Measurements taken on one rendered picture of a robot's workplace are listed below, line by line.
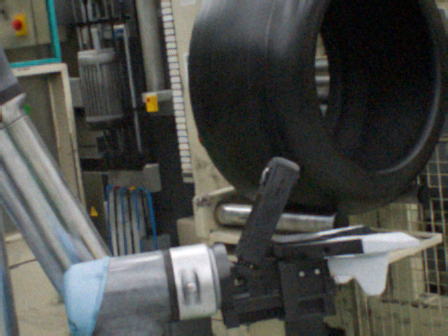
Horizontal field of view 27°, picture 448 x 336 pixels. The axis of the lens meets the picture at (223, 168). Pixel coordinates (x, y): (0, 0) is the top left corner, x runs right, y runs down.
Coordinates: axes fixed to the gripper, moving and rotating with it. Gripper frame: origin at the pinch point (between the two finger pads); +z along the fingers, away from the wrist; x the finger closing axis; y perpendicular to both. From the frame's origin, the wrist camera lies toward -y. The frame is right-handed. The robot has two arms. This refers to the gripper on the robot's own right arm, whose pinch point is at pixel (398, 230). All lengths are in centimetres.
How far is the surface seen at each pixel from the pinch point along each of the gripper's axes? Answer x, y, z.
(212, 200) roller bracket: -109, -2, -8
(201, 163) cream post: -121, -10, -8
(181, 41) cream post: -119, -39, -9
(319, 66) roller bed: -139, -31, 27
